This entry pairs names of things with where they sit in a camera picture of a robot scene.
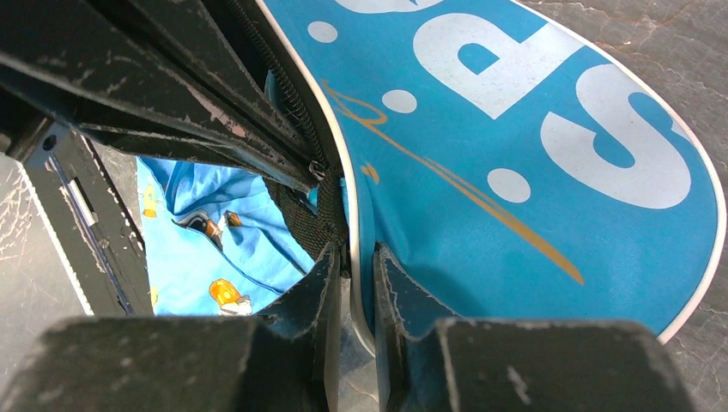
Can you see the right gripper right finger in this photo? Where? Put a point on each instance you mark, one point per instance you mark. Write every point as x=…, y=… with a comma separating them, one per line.
x=431, y=359

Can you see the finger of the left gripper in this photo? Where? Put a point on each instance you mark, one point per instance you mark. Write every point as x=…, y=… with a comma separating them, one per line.
x=223, y=48
x=73, y=64

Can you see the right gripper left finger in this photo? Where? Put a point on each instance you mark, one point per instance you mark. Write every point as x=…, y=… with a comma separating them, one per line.
x=284, y=358

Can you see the blue sport racket bag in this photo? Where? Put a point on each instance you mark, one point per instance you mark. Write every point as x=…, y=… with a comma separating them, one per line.
x=514, y=169

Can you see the blue astronaut print cloth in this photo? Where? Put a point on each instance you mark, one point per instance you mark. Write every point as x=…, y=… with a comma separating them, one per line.
x=215, y=241

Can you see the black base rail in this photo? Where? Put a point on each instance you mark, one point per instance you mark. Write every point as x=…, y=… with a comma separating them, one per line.
x=90, y=226

